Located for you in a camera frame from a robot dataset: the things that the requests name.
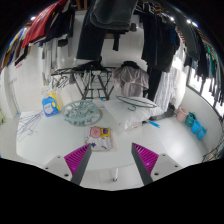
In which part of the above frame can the white pillow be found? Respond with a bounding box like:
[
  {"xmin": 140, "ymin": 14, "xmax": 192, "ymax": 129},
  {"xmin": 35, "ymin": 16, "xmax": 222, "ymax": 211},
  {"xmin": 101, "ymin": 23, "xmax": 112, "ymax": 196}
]
[{"xmin": 102, "ymin": 96, "xmax": 165, "ymax": 131}]

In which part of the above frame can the green wire hoop hanger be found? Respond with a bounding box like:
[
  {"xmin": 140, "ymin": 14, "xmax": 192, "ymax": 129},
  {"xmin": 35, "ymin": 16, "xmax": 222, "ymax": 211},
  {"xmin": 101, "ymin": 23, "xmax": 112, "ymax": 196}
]
[{"xmin": 115, "ymin": 95, "xmax": 158, "ymax": 112}]

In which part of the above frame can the small blue tool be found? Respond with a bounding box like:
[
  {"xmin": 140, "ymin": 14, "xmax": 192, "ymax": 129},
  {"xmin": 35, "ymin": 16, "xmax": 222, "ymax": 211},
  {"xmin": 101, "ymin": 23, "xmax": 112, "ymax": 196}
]
[{"xmin": 148, "ymin": 120, "xmax": 161, "ymax": 129}]

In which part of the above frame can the bundle of wire clothes hangers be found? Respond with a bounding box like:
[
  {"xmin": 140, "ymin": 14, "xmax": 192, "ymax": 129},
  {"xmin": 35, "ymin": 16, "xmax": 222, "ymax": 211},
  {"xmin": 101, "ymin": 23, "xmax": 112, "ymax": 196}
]
[{"xmin": 15, "ymin": 110, "xmax": 44, "ymax": 141}]

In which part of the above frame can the row of hanging clothes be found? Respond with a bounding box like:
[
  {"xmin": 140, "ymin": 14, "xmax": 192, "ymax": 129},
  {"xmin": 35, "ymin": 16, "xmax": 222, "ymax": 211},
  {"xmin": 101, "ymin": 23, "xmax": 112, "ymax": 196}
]
[{"xmin": 0, "ymin": 0, "xmax": 224, "ymax": 111}]

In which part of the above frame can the teal bucket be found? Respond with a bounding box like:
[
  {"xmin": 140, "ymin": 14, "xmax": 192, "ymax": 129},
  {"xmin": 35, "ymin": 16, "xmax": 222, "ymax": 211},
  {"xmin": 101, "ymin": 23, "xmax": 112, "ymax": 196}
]
[{"xmin": 185, "ymin": 112, "xmax": 198, "ymax": 128}]

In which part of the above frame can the pale green round peg hanger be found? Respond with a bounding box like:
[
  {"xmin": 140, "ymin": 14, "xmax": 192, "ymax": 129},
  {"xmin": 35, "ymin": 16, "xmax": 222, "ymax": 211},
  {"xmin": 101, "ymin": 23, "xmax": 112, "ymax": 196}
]
[{"xmin": 61, "ymin": 99, "xmax": 103, "ymax": 127}]

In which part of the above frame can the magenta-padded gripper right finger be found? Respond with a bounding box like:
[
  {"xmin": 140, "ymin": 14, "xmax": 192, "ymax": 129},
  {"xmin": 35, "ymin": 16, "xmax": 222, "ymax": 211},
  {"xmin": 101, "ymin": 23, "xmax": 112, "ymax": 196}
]
[{"xmin": 131, "ymin": 142, "xmax": 184, "ymax": 186}]

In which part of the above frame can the yellow bottle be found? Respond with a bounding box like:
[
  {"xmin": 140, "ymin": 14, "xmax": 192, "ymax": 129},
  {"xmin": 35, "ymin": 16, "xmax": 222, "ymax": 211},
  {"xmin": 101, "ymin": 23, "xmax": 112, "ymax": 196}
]
[{"xmin": 49, "ymin": 92, "xmax": 64, "ymax": 111}]

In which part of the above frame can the pink bucket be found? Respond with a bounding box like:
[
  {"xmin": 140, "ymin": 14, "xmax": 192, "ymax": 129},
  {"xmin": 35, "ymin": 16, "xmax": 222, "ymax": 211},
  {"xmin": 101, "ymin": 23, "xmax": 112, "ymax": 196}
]
[{"xmin": 176, "ymin": 107, "xmax": 190, "ymax": 124}]

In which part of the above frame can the white cartoon print towel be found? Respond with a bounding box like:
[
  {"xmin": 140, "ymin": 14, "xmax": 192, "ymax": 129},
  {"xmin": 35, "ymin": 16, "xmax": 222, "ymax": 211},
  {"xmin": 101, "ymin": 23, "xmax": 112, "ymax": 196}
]
[{"xmin": 84, "ymin": 125, "xmax": 115, "ymax": 152}]

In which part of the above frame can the black folding drying rack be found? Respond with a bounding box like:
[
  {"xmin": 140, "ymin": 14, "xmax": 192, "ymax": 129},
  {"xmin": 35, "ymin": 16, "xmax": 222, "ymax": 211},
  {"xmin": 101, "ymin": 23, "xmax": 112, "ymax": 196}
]
[{"xmin": 51, "ymin": 64, "xmax": 116, "ymax": 101}]

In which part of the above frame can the blue detergent bottle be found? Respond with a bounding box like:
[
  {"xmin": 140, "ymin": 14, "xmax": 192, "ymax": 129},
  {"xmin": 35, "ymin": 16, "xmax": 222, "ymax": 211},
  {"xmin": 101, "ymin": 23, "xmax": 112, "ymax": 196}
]
[{"xmin": 41, "ymin": 96, "xmax": 59, "ymax": 118}]

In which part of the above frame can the blue bucket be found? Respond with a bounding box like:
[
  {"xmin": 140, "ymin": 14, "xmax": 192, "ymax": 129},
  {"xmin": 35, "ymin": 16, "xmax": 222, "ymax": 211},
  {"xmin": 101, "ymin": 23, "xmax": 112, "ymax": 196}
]
[
  {"xmin": 190, "ymin": 119, "xmax": 202, "ymax": 135},
  {"xmin": 196, "ymin": 126, "xmax": 208, "ymax": 141}
]

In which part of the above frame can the grey draped garment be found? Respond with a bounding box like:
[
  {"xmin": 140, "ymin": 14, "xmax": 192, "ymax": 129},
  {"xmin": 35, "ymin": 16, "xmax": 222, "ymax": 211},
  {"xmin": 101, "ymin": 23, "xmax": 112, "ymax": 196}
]
[{"xmin": 112, "ymin": 65, "xmax": 150, "ymax": 98}]

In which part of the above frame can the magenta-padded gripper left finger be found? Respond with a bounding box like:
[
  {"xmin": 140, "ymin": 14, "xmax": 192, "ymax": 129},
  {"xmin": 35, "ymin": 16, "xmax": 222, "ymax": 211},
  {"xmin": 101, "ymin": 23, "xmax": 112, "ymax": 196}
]
[{"xmin": 42, "ymin": 143, "xmax": 93, "ymax": 186}]

